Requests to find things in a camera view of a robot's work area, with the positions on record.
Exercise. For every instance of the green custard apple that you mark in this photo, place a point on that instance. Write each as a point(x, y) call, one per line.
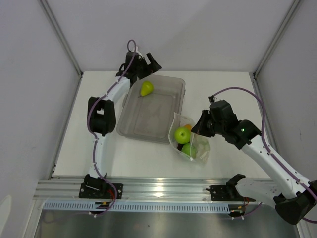
point(189, 150)

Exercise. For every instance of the purple eggplant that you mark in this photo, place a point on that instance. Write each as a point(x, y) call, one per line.
point(179, 147)

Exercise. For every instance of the clear dotted zip bag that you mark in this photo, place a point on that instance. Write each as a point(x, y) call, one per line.
point(179, 121)

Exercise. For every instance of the left aluminium frame post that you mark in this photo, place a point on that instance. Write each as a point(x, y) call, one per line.
point(44, 4)

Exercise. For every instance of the white slotted cable duct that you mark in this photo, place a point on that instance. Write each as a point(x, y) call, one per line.
point(138, 207)

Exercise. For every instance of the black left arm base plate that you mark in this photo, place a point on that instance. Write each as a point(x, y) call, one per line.
point(107, 193)

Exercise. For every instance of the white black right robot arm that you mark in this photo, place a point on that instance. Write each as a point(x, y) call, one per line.
point(293, 195)

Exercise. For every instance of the aluminium frame post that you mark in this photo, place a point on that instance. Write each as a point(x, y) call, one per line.
point(44, 4)
point(285, 23)

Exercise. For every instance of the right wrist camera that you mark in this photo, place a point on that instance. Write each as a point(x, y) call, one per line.
point(213, 99)

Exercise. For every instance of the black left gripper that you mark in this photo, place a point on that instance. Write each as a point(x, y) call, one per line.
point(153, 67)

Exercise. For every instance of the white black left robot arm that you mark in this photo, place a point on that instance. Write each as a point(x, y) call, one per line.
point(101, 119)

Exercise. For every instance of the orange fruit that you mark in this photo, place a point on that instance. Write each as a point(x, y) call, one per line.
point(188, 126)

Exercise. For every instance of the aluminium mounting rail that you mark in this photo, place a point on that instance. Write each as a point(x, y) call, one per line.
point(134, 189)

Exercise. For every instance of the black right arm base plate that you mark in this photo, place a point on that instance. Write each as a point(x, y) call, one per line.
point(225, 193)

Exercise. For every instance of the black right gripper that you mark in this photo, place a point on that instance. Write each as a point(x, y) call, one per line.
point(199, 128)

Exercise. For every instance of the grey plastic food bin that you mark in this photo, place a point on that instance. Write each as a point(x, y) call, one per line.
point(149, 118)

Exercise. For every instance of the right aluminium frame post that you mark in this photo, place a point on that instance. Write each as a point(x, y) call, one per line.
point(285, 23)

